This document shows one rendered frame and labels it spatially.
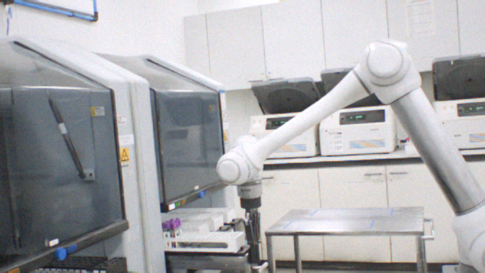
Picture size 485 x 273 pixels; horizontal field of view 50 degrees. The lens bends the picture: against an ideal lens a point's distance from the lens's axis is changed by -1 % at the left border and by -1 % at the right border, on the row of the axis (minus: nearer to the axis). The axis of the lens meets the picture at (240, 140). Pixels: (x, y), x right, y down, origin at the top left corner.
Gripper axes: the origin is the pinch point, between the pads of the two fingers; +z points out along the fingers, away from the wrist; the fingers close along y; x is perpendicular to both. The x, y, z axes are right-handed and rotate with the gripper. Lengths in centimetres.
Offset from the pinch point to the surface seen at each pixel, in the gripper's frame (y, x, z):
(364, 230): -26.0, 35.1, -2.0
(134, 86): 18, -31, -61
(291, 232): -24.4, 7.2, -1.3
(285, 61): -258, -52, -90
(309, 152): -229, -31, -14
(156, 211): 11.2, -31.2, -17.5
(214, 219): -26.4, -26.1, -6.6
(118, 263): 39.3, -29.7, -7.3
